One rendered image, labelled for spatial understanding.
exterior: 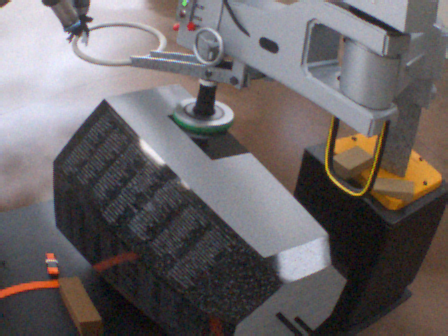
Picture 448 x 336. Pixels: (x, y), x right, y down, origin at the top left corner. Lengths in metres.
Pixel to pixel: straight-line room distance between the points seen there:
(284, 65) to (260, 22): 0.17
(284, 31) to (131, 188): 0.75
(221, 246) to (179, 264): 0.15
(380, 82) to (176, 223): 0.79
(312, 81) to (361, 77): 0.20
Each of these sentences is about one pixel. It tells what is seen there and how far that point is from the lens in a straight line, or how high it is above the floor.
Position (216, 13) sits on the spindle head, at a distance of 2.07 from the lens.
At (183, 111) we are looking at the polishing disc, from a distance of 2.35.
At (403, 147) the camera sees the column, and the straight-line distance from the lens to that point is 2.49.
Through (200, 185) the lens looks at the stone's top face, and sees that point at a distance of 2.02.
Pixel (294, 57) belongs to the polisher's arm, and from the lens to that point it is 1.87.
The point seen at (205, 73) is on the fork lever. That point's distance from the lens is 2.22.
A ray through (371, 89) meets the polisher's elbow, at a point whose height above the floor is 1.36.
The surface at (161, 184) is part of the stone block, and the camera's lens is 2.07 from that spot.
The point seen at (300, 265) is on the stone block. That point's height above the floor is 0.83.
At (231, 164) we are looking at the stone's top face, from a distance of 2.14.
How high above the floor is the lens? 1.98
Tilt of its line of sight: 32 degrees down
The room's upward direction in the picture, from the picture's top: 10 degrees clockwise
